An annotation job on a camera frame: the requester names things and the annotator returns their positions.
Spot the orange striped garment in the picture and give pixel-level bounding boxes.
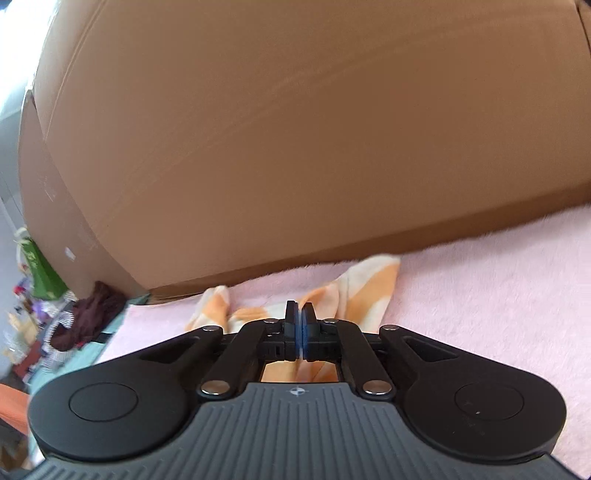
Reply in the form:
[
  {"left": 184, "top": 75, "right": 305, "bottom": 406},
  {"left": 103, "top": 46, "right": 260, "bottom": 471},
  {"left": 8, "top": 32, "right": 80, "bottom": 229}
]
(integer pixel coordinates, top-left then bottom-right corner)
[{"left": 185, "top": 254, "right": 402, "bottom": 384}]

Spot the large cardboard box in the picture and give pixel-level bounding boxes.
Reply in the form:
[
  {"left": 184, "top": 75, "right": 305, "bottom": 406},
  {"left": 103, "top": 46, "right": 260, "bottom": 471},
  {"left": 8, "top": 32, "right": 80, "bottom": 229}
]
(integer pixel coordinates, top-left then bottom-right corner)
[{"left": 34, "top": 0, "right": 591, "bottom": 297}]

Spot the cardboard box with small label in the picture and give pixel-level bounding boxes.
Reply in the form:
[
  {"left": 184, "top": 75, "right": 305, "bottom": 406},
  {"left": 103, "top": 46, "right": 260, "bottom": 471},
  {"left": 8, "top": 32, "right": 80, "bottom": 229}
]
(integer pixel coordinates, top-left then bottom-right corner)
[{"left": 18, "top": 88, "right": 149, "bottom": 302}]

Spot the green paper bag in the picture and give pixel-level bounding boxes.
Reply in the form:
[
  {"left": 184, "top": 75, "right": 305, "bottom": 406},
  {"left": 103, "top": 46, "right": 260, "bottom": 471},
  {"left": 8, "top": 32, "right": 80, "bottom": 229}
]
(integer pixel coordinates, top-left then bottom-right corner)
[{"left": 16, "top": 226, "right": 68, "bottom": 302}]

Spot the dark brown garment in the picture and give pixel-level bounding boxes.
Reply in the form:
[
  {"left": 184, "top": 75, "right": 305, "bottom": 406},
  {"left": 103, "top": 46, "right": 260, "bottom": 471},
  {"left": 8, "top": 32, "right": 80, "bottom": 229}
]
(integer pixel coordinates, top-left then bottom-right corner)
[{"left": 50, "top": 281, "right": 127, "bottom": 352}]

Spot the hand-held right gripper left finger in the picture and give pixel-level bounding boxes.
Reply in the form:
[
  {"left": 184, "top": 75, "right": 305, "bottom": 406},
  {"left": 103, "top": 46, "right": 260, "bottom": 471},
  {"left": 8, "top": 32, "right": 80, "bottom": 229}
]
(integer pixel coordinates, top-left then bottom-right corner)
[{"left": 137, "top": 300, "right": 302, "bottom": 401}]

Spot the navy striped garment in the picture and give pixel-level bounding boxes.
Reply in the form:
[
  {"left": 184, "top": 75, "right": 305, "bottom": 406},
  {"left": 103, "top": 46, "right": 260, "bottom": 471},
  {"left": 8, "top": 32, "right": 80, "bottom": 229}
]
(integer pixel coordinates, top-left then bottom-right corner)
[{"left": 41, "top": 309, "right": 78, "bottom": 366}]

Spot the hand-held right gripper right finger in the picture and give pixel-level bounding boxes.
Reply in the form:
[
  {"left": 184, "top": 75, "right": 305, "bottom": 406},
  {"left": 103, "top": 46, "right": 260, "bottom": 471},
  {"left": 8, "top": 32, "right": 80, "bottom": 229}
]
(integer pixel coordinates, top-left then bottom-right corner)
[{"left": 301, "top": 301, "right": 459, "bottom": 401}]

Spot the pink towel blanket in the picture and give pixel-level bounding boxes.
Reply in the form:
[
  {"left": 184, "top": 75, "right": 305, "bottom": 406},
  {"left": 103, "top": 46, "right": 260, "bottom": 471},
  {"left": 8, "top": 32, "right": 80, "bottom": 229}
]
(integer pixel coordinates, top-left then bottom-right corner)
[{"left": 95, "top": 203, "right": 591, "bottom": 478}]

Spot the teal blanket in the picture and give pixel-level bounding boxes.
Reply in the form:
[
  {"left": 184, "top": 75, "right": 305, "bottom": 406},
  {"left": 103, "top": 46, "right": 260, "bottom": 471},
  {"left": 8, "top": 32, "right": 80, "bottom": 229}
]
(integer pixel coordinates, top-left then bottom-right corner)
[{"left": 28, "top": 300, "right": 153, "bottom": 462}]

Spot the orange cloth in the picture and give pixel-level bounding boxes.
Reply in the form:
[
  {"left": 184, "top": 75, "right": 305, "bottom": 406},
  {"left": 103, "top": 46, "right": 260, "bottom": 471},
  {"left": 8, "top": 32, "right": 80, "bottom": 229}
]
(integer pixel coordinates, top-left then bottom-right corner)
[{"left": 0, "top": 383, "right": 31, "bottom": 432}]

